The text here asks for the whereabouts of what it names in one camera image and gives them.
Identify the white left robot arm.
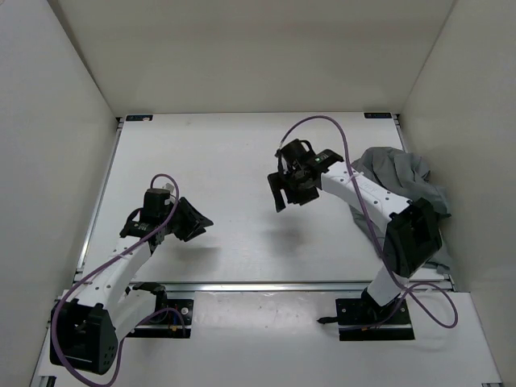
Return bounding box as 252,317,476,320
50,189,213,375

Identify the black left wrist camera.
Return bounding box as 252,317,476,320
140,188,172,223

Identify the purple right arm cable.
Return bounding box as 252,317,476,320
278,115,460,328

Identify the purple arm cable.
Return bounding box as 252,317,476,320
49,173,189,382
278,115,460,328

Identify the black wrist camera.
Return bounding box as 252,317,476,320
140,188,172,223
276,139,315,171

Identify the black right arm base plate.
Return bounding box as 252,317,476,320
317,298,415,342

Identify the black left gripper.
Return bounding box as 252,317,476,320
163,194,214,240

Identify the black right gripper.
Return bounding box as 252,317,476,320
270,168,318,212

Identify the right blue corner label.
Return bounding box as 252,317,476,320
364,112,392,119

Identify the blue corner label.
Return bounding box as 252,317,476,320
125,114,153,122
364,112,392,119

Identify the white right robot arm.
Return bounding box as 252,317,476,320
268,141,442,323

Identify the left blue corner label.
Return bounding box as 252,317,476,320
125,114,153,122

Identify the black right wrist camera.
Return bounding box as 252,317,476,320
276,139,315,171

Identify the aluminium front table rail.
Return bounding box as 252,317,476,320
73,277,456,298

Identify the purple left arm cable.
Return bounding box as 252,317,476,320
49,173,189,382

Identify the grey pleated skirt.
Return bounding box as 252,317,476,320
350,147,452,274

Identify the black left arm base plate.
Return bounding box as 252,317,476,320
127,296,194,339

